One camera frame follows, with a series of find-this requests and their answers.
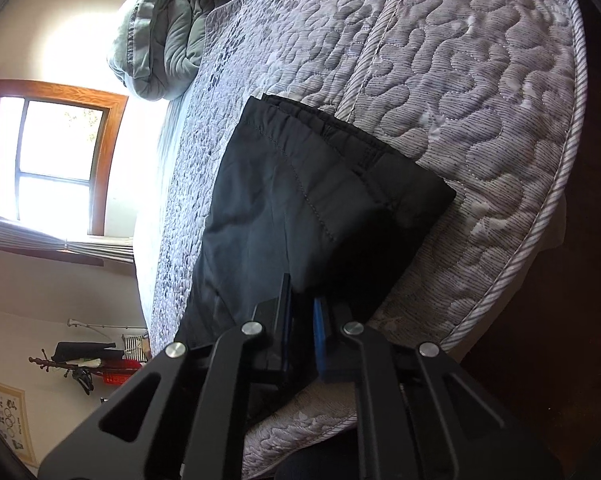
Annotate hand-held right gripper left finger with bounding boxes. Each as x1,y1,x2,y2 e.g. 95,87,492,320
38,274,294,480

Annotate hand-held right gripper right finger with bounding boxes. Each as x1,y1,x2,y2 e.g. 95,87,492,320
314,297,565,480

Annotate black pants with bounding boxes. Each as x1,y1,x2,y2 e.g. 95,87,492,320
173,94,457,356

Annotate striped bag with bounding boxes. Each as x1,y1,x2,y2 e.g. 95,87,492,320
123,335,146,361

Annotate red bag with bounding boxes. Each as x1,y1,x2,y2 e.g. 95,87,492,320
98,359,144,386

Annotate black hanging garment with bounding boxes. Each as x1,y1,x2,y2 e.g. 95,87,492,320
55,341,118,361

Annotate grey curtain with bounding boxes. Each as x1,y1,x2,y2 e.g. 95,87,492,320
0,210,135,265

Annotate black clothes hanger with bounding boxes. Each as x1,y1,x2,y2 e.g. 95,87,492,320
70,367,95,395

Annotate thin white pole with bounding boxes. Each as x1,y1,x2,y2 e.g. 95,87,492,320
66,317,148,341

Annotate wooden coat rack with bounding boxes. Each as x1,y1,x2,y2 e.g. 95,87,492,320
29,340,148,396

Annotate grey quilted bedspread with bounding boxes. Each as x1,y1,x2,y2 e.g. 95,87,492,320
148,0,589,480

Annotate wooden framed window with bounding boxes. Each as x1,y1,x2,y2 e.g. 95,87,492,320
0,67,130,267

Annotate grey-green folded comforter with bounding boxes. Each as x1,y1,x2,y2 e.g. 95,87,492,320
106,0,218,102

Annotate framed wall poster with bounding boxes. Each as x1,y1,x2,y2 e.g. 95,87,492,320
0,377,37,468

